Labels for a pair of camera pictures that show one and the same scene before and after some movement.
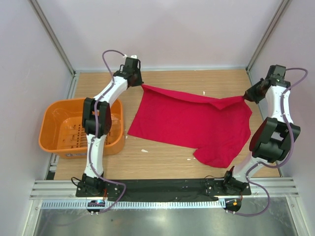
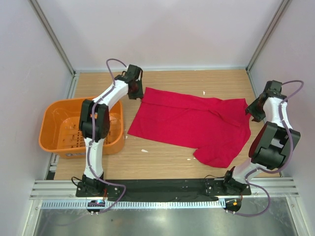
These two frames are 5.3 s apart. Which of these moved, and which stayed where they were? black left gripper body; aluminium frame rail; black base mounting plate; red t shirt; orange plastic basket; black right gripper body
Moved: black left gripper body; black right gripper body
Stayed: aluminium frame rail; orange plastic basket; red t shirt; black base mounting plate
